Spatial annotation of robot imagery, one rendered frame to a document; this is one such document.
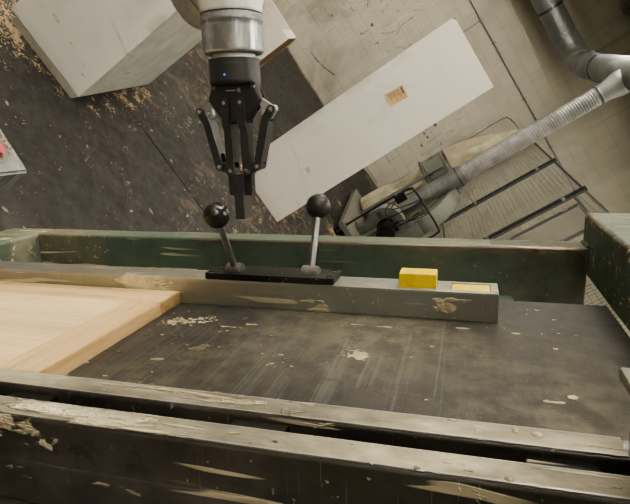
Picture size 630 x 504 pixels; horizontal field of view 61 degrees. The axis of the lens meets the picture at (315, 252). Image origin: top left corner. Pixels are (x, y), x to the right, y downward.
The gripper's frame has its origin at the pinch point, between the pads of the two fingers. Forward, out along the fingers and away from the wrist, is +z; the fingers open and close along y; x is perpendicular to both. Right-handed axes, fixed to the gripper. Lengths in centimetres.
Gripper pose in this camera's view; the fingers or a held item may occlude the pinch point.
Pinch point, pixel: (242, 195)
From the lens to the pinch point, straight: 84.3
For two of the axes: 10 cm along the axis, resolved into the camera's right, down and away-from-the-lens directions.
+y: -9.6, -0.3, 2.7
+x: -2.7, 2.3, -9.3
